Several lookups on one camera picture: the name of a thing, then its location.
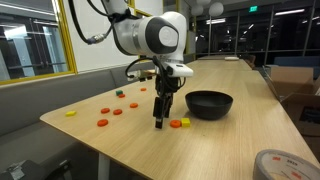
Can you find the grey bench sofa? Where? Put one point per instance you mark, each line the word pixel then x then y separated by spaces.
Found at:
pixel 33 100

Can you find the grey tape roll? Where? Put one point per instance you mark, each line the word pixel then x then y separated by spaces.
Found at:
pixel 263 166

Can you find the white table leg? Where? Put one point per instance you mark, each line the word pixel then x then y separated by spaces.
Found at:
pixel 103 166

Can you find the black bowl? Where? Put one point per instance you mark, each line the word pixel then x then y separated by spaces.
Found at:
pixel 208 110

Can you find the yellow cube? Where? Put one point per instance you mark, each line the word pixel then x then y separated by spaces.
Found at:
pixel 185 122

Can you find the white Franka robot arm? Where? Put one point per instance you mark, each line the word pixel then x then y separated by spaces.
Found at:
pixel 140 33

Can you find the open cardboard box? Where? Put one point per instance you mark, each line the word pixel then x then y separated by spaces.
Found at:
pixel 293 110
pixel 290 80

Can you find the green cube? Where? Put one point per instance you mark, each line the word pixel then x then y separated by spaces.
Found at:
pixel 119 92

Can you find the black item in box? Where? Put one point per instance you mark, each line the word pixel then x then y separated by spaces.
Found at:
pixel 311 115

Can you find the ceiling light strip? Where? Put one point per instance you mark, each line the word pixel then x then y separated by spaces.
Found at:
pixel 289 12
pixel 215 21

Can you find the green exit sign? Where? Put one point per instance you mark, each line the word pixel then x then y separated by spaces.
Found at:
pixel 253 9

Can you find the blue sofa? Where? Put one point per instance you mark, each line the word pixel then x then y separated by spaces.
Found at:
pixel 296 61

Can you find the wooden mount plate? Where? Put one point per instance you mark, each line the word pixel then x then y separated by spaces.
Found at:
pixel 150 71

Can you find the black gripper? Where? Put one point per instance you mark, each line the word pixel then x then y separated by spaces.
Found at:
pixel 165 85

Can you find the white globe lamp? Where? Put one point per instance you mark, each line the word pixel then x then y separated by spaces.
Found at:
pixel 216 9
pixel 203 1
pixel 196 10

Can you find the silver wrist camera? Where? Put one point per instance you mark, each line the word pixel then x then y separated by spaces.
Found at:
pixel 181 70

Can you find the orange disc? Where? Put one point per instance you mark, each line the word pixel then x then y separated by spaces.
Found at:
pixel 102 123
pixel 105 110
pixel 175 124
pixel 143 89
pixel 117 112
pixel 122 95
pixel 133 105

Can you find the black equipment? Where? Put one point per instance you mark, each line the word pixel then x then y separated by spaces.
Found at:
pixel 30 171

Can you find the light wood table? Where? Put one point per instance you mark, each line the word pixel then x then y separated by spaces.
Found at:
pixel 216 65

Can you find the yellow window frame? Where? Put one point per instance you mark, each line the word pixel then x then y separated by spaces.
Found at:
pixel 70 63

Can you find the white plate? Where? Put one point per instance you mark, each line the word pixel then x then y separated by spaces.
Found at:
pixel 231 58

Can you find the flat yellow block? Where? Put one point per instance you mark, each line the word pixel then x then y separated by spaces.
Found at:
pixel 70 113

